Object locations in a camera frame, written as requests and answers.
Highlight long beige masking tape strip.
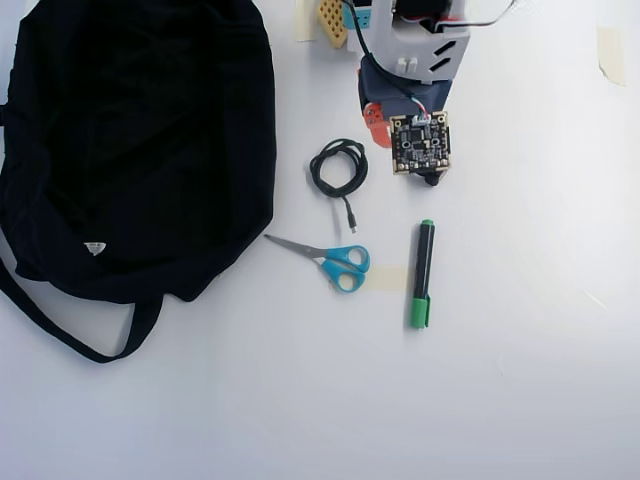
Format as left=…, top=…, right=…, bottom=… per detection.
left=596, top=25, right=627, bottom=87

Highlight black fabric bag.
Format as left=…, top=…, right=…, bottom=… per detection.
left=0, top=0, right=278, bottom=365

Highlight blue handled scissors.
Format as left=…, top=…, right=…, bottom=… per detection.
left=263, top=233, right=371, bottom=294

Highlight short beige masking tape strip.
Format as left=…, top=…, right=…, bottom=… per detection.
left=368, top=264, right=411, bottom=292

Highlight green black marker pen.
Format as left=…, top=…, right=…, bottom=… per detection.
left=408, top=218, right=437, bottom=330

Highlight black camera circuit board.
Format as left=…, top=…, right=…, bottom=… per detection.
left=388, top=110, right=454, bottom=177

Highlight grey robot wire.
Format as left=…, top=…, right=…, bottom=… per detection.
left=433, top=0, right=521, bottom=32

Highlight black robot wire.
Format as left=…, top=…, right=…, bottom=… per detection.
left=343, top=0, right=432, bottom=121

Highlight black braided usb cable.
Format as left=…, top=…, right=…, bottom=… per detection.
left=308, top=138, right=370, bottom=235

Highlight blue grey gripper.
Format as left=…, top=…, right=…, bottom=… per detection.
left=357, top=54, right=454, bottom=150

